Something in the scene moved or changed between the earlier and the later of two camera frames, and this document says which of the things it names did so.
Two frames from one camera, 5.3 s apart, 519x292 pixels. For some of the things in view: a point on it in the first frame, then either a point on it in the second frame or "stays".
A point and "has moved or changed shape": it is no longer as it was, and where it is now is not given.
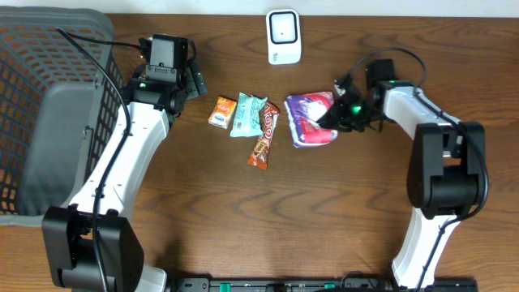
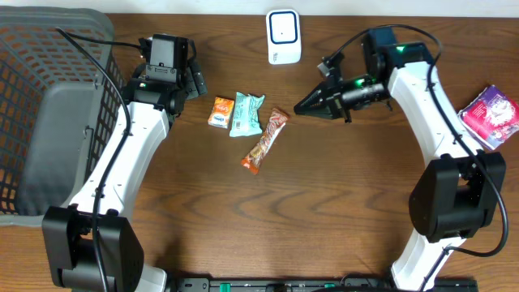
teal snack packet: [248, 121] stays
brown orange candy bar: [259, 156] has moved or changed shape
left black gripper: [196, 81] stays
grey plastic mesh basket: [59, 114] stays
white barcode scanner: [284, 36] stays
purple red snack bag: [302, 112] to [493, 116]
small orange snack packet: [222, 113] stays
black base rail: [319, 284] stays
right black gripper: [336, 118] to [329, 103]
